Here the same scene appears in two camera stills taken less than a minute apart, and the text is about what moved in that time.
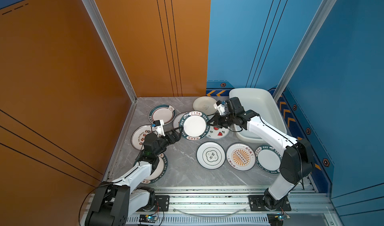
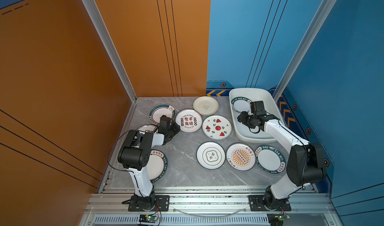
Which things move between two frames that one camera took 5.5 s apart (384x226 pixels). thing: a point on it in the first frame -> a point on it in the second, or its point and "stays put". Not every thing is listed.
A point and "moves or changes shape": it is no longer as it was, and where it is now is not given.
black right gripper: (216, 117) -> (242, 117)
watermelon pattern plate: (217, 133) stays put
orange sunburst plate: (241, 156) stays put
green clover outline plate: (211, 155) stays put
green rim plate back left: (166, 112) stays put
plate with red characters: (195, 125) moves or changes shape
